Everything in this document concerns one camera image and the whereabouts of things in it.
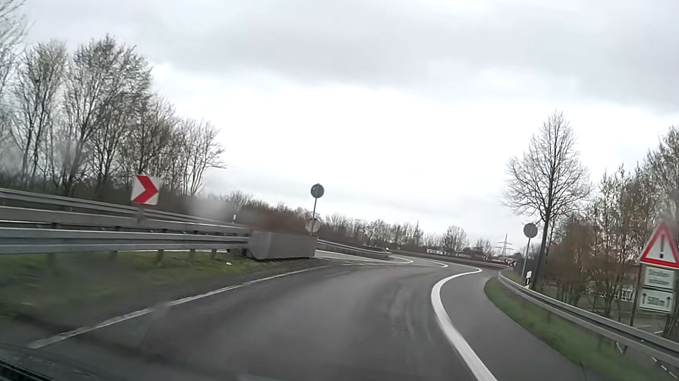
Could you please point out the distant row of bare trees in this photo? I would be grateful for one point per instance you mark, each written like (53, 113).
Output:
(374, 230)

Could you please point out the grey concrete barrier block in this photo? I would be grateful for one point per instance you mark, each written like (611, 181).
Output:
(281, 246)

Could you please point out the grey asphalt road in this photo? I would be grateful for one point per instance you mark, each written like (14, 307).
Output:
(352, 318)

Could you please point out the row of chevron signs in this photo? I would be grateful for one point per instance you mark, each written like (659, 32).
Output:
(474, 257)

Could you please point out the electricity pylon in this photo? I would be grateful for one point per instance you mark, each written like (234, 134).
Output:
(503, 245)

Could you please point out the red white chevron sign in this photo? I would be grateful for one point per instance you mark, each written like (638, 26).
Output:
(145, 190)

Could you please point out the road markings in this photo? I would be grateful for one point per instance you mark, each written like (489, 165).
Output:
(476, 364)

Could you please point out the grass verge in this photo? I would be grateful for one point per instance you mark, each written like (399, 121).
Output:
(87, 275)
(577, 344)

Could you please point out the triangular warning sign with plates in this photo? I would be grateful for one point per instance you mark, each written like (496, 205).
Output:
(662, 251)

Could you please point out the round road sign on post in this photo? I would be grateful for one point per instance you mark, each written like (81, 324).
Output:
(530, 230)
(317, 191)

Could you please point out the black white marker post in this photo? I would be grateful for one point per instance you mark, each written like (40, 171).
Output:
(527, 280)

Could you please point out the grey steel guard rail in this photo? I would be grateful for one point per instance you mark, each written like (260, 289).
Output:
(25, 233)
(634, 337)

